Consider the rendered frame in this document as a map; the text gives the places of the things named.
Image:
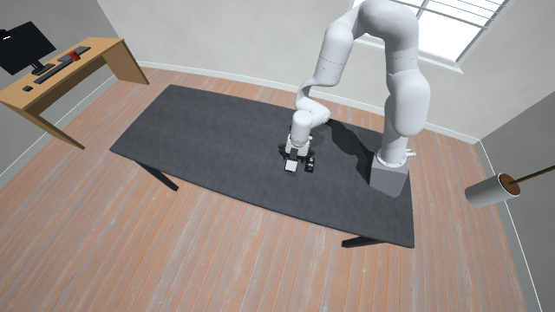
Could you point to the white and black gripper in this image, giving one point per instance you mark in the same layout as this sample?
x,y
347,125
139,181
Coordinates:
x,y
302,150

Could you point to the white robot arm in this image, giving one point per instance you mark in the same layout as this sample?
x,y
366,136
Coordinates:
x,y
409,90

